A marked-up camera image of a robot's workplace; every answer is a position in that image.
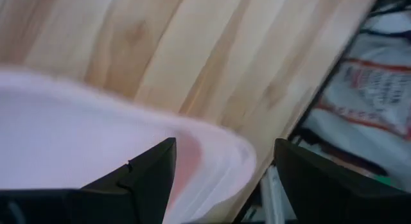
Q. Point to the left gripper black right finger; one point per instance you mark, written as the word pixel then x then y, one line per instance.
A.
pixel 305 185

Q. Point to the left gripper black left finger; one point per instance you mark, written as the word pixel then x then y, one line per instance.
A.
pixel 151 185

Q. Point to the pink rubber slide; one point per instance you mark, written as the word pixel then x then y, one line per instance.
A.
pixel 64 137

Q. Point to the white table leg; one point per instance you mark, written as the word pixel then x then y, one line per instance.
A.
pixel 273 198

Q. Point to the white printed bag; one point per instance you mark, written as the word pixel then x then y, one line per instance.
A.
pixel 369 89

